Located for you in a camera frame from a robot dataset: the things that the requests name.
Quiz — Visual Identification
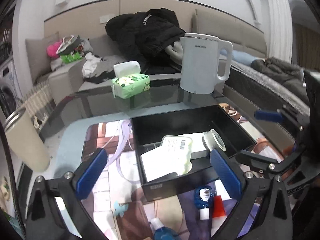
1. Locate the black open cardboard box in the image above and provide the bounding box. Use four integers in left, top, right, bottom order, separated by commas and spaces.
131, 105, 256, 202

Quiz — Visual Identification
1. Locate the green printed bag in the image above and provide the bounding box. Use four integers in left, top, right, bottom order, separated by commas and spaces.
60, 51, 83, 64

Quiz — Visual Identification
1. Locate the white electric kettle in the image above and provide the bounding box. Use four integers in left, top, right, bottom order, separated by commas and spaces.
180, 33, 233, 95

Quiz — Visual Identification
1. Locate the white glue bottle red cap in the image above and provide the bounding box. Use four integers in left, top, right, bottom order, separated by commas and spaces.
210, 179, 233, 238

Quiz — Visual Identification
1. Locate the white square adapter box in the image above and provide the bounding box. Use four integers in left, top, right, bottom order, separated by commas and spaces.
180, 132, 209, 160

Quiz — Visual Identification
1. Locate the white curtain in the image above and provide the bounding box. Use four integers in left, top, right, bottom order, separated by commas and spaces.
268, 0, 293, 62

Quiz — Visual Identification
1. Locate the person's right hand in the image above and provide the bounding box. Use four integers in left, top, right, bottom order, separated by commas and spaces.
282, 144, 298, 158

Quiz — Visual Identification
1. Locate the cream tumbler cup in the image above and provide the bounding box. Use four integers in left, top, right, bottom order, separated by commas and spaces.
4, 108, 50, 172

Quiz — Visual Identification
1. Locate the slipper on floor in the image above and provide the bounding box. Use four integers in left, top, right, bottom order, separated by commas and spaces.
1, 176, 11, 202

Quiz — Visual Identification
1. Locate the light blue pillow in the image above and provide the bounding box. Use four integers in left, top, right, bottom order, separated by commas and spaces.
219, 49, 266, 66

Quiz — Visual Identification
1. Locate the dark olive jacket on bed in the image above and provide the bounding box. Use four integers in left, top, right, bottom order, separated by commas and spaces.
251, 57, 309, 105

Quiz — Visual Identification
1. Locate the white washing machine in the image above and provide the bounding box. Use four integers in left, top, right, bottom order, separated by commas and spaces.
0, 55, 22, 122

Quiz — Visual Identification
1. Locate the bed with beige headboard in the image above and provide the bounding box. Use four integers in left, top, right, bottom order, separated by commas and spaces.
191, 8, 310, 148

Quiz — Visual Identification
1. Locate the anime printed desk mat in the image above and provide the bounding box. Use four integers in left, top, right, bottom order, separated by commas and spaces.
82, 103, 283, 239

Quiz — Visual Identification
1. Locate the blue bottle white cap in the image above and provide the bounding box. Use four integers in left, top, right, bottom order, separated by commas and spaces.
194, 185, 214, 220

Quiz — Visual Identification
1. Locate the white power adapter cube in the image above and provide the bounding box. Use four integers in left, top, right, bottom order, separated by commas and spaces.
140, 146, 177, 182

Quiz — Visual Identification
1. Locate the grey sofa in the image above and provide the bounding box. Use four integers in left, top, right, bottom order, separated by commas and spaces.
24, 32, 226, 106

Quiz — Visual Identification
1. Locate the round white grey device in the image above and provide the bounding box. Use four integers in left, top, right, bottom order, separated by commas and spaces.
203, 129, 226, 152

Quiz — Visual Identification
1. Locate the white wall socket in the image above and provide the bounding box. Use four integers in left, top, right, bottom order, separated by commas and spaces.
99, 14, 115, 24

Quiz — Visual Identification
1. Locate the grey sofa cushion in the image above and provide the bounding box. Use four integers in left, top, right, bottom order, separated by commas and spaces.
25, 32, 59, 85

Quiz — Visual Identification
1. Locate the green case with label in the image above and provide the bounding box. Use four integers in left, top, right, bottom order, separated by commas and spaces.
161, 135, 192, 176

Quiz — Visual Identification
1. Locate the pink plush toy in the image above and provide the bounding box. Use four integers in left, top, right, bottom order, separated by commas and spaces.
46, 41, 61, 59

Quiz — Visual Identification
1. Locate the white woven basket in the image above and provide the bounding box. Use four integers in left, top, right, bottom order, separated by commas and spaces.
19, 81, 56, 132

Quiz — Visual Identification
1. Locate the small blue round bottle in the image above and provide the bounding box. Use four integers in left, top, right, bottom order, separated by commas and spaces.
150, 218, 180, 240

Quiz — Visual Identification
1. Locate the white and grey clothes pile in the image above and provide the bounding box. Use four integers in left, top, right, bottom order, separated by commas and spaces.
49, 38, 128, 84

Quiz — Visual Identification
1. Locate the green tissue pack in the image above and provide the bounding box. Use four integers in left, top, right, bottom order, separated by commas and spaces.
111, 61, 151, 99

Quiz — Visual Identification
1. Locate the black puffer jacket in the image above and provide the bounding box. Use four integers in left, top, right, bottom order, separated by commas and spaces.
105, 8, 185, 67

